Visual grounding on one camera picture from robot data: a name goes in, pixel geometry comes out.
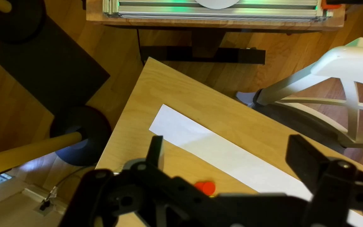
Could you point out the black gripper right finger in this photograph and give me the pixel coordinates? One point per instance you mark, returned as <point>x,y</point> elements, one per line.
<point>337,189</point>

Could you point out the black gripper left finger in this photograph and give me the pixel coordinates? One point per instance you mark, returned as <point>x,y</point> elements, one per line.
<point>106,197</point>

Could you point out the black round stand base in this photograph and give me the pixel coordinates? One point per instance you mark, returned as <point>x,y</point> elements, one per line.
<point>91,126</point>
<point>19,20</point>

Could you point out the light wooden pole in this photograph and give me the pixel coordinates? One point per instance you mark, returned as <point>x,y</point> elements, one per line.
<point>22,152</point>

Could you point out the red game disc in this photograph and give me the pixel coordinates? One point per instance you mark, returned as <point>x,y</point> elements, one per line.
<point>206,186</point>

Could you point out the long white paper strip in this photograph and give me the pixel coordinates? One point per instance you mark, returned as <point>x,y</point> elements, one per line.
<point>215,151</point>

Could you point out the white wooden chair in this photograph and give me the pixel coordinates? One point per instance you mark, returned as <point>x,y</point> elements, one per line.
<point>346,63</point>

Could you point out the black floor mat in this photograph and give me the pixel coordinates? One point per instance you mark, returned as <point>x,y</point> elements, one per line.
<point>47,70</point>

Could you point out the black metal floor bar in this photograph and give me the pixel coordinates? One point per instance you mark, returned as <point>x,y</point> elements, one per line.
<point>207,54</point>

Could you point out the orange clamp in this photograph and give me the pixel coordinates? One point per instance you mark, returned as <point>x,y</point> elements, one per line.
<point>332,2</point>

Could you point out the aluminium frame rail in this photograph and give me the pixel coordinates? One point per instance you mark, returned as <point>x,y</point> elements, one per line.
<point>215,12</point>

